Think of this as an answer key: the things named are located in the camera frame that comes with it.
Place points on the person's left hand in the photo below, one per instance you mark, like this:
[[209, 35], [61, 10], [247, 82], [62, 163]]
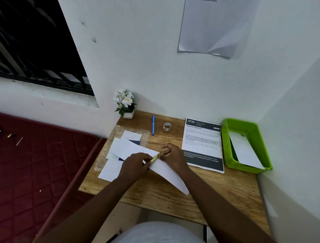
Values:
[[133, 167]]

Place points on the person's right hand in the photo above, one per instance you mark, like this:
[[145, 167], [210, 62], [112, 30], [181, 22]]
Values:
[[176, 157]]

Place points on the single white envelope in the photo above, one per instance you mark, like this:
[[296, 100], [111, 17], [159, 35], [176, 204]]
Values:
[[245, 152], [130, 149]]

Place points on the printed paper sheet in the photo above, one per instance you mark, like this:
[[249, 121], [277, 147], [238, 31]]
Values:
[[172, 177], [202, 140]]

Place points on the stack of white envelopes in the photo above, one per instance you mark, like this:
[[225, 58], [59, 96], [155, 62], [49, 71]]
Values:
[[110, 170]]

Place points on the small clear tape roll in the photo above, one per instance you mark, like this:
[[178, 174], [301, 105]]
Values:
[[164, 127]]

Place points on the green plastic tray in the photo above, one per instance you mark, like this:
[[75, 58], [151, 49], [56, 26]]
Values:
[[227, 150]]

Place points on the person's right forearm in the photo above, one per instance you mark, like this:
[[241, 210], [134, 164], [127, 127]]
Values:
[[225, 212]]

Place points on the person's left forearm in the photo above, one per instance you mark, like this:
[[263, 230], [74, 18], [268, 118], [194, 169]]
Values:
[[85, 215]]

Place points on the clear plastic bag with card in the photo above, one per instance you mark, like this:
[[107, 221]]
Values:
[[146, 137]]

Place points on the person's grey shirt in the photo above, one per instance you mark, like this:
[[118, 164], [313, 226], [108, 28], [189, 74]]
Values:
[[160, 232]]

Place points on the blue pen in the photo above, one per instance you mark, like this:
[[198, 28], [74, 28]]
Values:
[[153, 125]]

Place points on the potted white flower plant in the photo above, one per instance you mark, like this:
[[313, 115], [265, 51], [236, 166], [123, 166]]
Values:
[[125, 100]]

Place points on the black table leg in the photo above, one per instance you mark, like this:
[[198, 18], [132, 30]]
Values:
[[205, 234]]

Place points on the dark red mattress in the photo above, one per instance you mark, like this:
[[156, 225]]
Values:
[[37, 175]]

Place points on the small white stick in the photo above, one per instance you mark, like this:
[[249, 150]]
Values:
[[19, 141]]

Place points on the dark window with grille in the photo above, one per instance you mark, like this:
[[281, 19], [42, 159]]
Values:
[[35, 42]]

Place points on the white paper sheet on wall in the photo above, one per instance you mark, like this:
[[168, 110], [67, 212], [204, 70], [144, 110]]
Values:
[[215, 25]]

